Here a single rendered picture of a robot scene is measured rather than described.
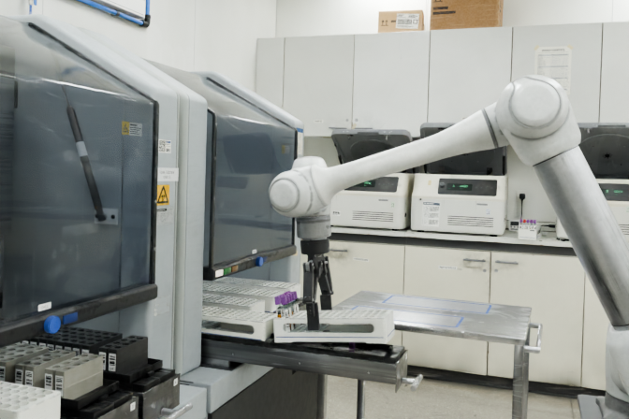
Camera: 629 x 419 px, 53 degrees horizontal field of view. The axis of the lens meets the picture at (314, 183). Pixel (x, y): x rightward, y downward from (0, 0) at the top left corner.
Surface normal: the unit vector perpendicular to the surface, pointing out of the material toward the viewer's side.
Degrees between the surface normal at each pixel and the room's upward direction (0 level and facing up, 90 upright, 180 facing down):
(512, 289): 90
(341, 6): 90
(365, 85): 90
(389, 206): 90
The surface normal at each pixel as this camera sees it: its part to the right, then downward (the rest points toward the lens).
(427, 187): -0.26, -0.51
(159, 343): 0.94, 0.04
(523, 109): -0.24, -0.12
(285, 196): -0.39, 0.05
